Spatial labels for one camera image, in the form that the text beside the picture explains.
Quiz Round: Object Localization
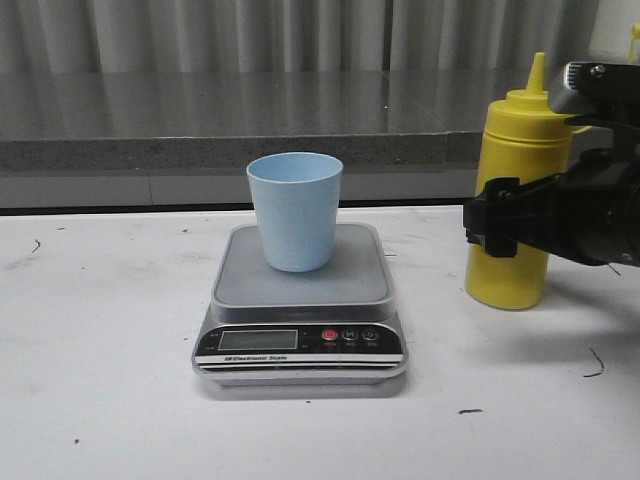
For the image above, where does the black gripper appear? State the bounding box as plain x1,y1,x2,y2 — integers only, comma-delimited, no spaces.
463,112,639,266

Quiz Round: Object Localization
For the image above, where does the yellow squeeze bottle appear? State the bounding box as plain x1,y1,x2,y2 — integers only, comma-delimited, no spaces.
463,23,640,312

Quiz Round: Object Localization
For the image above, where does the light blue plastic cup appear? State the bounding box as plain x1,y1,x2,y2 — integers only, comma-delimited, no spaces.
246,152,343,273

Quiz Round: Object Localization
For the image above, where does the silver electronic kitchen scale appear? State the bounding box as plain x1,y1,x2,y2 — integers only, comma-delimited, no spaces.
192,223,409,399

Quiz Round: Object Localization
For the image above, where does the white container on counter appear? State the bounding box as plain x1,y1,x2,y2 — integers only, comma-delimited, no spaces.
588,0,639,64

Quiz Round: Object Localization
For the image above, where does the grey stone counter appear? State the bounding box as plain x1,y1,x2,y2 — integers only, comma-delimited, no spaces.
1,68,529,211

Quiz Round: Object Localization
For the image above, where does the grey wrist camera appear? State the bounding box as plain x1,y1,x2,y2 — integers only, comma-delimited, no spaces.
548,61,639,116

